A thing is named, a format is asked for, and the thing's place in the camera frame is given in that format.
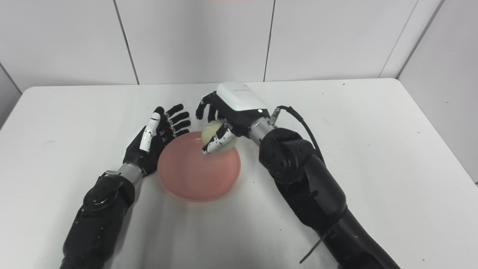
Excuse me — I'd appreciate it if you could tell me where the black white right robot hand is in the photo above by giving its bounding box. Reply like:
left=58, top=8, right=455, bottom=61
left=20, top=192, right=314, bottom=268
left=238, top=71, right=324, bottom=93
left=195, top=82, right=271, bottom=154

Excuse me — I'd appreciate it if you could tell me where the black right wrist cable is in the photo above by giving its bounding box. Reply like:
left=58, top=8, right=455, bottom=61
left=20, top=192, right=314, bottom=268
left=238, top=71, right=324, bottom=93
left=269, top=106, right=329, bottom=264

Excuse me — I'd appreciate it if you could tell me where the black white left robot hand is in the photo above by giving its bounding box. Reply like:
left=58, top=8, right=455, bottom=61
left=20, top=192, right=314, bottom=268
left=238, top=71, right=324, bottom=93
left=122, top=104, right=192, bottom=178

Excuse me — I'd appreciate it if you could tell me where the pink round plate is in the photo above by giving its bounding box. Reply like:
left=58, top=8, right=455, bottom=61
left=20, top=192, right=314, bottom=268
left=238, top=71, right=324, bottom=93
left=157, top=131, right=241, bottom=202

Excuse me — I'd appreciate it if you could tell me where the cream steamed bun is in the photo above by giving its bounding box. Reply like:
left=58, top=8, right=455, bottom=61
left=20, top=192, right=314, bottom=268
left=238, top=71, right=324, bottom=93
left=201, top=120, right=238, bottom=153

